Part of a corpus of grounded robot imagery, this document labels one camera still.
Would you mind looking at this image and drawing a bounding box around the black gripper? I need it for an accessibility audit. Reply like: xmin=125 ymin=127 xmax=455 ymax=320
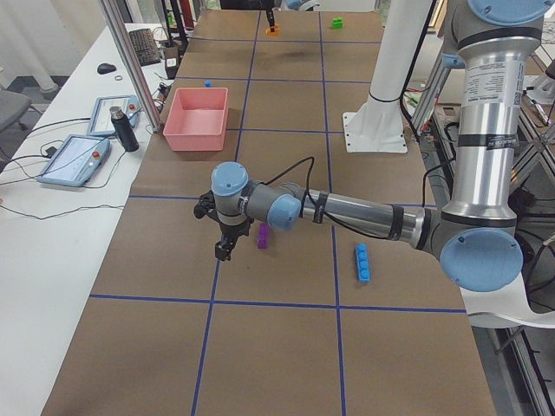
xmin=215 ymin=214 xmax=254 ymax=261

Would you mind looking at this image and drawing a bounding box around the black water bottle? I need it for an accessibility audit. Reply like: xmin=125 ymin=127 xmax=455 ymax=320
xmin=109 ymin=106 xmax=139 ymax=153

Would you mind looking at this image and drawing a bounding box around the aluminium frame post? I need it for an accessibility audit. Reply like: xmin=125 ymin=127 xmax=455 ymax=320
xmin=99 ymin=0 xmax=162 ymax=133

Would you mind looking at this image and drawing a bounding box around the purple block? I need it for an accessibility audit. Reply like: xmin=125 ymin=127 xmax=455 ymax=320
xmin=257 ymin=224 xmax=271 ymax=250

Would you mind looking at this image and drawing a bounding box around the black keyboard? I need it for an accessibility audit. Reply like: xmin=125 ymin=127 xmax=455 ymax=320
xmin=128 ymin=29 xmax=160 ymax=67

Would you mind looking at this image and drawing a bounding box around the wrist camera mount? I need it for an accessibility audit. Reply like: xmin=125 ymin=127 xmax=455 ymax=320
xmin=193 ymin=191 xmax=218 ymax=221

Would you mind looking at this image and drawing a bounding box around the near teach pendant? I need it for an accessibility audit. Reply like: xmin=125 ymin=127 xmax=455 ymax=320
xmin=36 ymin=134 xmax=111 ymax=187

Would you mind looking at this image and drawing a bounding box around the black computer mouse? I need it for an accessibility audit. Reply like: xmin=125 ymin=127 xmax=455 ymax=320
xmin=96 ymin=62 xmax=116 ymax=75

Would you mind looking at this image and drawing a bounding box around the pink plastic box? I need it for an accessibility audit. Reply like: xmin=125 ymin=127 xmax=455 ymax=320
xmin=163 ymin=87 xmax=229 ymax=152

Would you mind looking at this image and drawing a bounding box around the long blue four-stud block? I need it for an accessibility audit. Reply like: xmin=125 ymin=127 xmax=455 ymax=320
xmin=355 ymin=244 xmax=371 ymax=283

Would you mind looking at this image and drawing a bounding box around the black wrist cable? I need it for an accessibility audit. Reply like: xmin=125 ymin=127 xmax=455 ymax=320
xmin=262 ymin=156 xmax=391 ymax=238

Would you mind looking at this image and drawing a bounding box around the far teach pendant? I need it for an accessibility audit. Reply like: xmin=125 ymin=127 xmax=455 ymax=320
xmin=87 ymin=94 xmax=144 ymax=138

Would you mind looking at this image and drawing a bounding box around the teach pendant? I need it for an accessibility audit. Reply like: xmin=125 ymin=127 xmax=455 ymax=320
xmin=87 ymin=94 xmax=144 ymax=138
xmin=36 ymin=134 xmax=111 ymax=187

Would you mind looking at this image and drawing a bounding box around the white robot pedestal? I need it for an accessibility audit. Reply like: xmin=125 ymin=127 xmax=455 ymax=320
xmin=343 ymin=0 xmax=434 ymax=153

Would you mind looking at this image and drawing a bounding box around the orange sloped block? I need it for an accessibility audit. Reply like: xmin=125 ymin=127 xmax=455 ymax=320
xmin=265 ymin=24 xmax=280 ymax=36

